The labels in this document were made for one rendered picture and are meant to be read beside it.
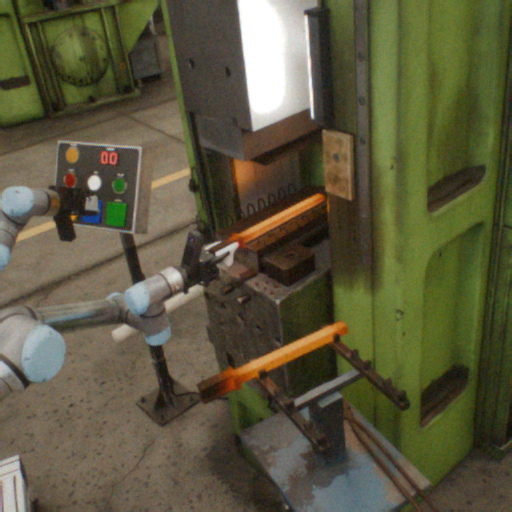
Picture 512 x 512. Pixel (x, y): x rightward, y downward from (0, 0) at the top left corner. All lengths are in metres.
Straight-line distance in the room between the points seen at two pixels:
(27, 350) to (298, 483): 0.70
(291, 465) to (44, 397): 1.66
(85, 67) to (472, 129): 5.20
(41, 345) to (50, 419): 1.51
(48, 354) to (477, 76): 1.25
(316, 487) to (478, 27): 1.18
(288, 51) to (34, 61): 5.04
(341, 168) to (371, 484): 0.76
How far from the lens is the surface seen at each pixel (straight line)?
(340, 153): 1.59
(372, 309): 1.79
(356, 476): 1.62
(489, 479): 2.52
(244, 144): 1.68
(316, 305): 1.87
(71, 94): 6.69
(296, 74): 1.69
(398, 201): 1.55
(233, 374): 1.48
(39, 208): 1.80
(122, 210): 2.11
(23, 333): 1.49
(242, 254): 1.89
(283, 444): 1.69
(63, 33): 6.57
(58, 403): 3.02
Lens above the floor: 1.94
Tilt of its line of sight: 32 degrees down
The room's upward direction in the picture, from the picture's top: 7 degrees counter-clockwise
